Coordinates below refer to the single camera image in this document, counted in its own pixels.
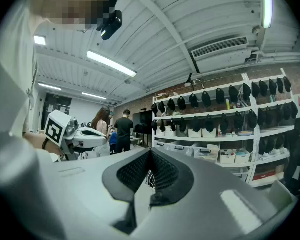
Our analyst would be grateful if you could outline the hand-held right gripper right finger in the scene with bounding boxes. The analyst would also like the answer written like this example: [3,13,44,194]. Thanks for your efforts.
[137,147,290,240]

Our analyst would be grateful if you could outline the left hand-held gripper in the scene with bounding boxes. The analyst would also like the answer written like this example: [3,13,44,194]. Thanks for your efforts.
[43,109,109,162]

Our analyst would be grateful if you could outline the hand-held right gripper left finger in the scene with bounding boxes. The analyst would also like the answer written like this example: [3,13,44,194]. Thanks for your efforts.
[39,147,151,240]

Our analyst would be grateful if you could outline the beige lidded trash bin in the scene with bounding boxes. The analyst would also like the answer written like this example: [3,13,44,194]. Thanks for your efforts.
[269,179,299,210]

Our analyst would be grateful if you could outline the person's left forearm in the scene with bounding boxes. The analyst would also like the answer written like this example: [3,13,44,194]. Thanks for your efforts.
[22,131,64,158]

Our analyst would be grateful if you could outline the long ceiling light tube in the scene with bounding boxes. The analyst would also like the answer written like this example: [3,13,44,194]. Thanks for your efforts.
[37,82,63,92]
[81,91,108,101]
[260,0,274,30]
[86,49,138,78]

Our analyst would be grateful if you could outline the black double door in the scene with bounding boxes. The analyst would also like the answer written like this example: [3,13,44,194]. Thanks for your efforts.
[40,93,73,130]

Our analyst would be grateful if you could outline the white storage bin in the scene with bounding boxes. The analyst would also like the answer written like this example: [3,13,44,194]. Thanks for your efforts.
[202,128,218,138]
[188,128,204,138]
[234,148,251,164]
[219,149,237,165]

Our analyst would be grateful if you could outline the white metal shelving unit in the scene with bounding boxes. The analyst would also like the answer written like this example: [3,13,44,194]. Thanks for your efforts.
[151,68,300,188]

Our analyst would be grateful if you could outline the hanging black garment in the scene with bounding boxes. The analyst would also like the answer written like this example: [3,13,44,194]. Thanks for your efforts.
[283,115,300,196]

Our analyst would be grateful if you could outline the person's beige shirt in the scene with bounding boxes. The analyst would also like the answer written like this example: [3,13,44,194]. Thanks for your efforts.
[0,0,66,165]

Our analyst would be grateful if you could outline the rows of hanging black caps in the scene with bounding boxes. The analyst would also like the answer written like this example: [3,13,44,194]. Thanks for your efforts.
[150,76,300,155]

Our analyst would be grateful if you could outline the square ceiling light panel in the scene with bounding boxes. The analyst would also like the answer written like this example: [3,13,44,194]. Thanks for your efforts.
[33,34,47,46]

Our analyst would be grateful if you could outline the person's head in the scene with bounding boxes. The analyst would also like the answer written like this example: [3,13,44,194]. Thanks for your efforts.
[31,0,109,27]

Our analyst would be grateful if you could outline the white ceiling air conditioner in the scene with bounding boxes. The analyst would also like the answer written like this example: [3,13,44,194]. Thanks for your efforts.
[190,36,254,74]

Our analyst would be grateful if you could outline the black wall screen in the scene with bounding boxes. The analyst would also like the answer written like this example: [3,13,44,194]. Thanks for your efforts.
[132,110,154,135]

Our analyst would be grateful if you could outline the black wall spot lamp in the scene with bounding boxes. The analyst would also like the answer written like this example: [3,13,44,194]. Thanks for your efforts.
[184,72,195,88]

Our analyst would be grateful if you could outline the black head-worn camera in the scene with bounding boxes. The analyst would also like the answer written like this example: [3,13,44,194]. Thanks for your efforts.
[95,0,124,41]

